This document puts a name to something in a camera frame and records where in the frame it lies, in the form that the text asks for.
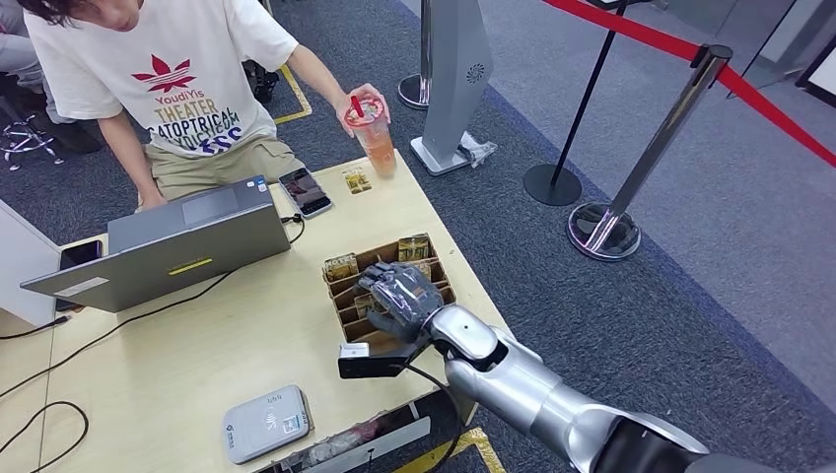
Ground person's left hand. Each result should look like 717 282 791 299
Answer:
334 83 391 138

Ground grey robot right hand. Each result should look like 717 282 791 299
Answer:
355 262 447 345

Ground orange bubble tea cup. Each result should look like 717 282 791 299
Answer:
344 96 398 178

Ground cardboard card organizer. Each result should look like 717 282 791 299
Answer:
321 234 458 354

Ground person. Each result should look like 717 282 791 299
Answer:
0 0 103 155
16 0 391 212

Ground grey card reader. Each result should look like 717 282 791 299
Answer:
222 384 316 467

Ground yellow floor tape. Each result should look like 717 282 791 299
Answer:
272 63 314 125
391 427 508 473

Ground grey laptop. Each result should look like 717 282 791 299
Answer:
20 174 293 314

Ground black smartphone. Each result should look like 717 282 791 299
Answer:
53 239 105 313
277 167 334 220

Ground black chair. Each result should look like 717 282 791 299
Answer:
242 59 279 104

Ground silver kiosk stand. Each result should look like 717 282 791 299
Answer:
409 0 498 176

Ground crumpled clear plastic wrap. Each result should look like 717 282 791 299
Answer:
456 130 499 168

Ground chrome swivel chair base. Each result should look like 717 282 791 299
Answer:
0 113 67 172

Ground white cabinet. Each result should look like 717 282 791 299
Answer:
0 198 63 329

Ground white desk crossbar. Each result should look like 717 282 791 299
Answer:
257 416 433 473

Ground red barrier belt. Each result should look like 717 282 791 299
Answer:
545 0 705 63
717 63 836 168

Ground black framed panel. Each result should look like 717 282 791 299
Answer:
795 35 836 109

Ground chrome stanchion post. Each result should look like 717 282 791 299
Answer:
397 0 434 110
566 43 734 262

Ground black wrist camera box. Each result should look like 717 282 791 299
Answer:
337 340 433 381

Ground black camera cable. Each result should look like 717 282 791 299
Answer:
404 364 466 473

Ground black laptop power cable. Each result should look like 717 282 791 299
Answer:
0 212 307 401

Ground black cable with plug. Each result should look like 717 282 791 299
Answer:
0 315 71 342

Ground black stanchion post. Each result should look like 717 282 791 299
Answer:
523 0 667 208

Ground black looped cable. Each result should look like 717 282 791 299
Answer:
0 401 90 473

